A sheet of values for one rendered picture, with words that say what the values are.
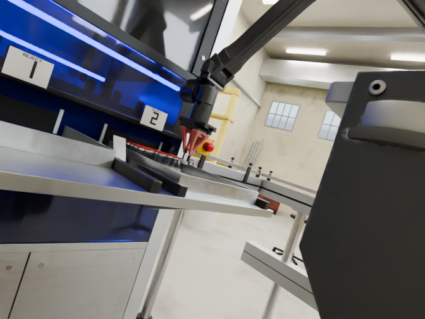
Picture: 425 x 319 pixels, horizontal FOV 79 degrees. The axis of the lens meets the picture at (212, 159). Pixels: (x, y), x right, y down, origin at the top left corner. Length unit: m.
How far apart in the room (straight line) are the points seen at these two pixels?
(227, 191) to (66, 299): 0.61
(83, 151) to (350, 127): 0.42
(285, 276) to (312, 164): 7.72
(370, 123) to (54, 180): 0.32
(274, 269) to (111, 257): 0.91
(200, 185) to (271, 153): 8.99
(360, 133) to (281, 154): 9.20
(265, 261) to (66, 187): 1.34
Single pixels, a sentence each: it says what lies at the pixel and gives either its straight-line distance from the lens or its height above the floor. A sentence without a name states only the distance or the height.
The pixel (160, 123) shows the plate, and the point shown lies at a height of 1.01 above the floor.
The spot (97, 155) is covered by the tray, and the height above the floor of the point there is 0.90.
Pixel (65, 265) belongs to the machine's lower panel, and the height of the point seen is 0.53.
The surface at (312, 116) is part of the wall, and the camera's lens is 9.47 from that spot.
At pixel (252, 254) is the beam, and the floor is 0.50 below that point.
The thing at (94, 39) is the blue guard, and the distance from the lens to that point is 0.78.
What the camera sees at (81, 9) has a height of 1.20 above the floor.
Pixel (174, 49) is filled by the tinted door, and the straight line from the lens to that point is 0.90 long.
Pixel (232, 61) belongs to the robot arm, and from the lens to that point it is 0.76.
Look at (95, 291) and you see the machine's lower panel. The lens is 1.00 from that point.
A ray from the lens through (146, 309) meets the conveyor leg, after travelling 1.42.
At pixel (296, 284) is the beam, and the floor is 0.49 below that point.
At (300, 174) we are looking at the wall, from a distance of 9.12.
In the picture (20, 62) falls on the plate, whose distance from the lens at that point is 0.73.
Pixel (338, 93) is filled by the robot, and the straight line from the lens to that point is 0.20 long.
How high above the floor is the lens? 0.96
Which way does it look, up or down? level
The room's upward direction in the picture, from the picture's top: 19 degrees clockwise
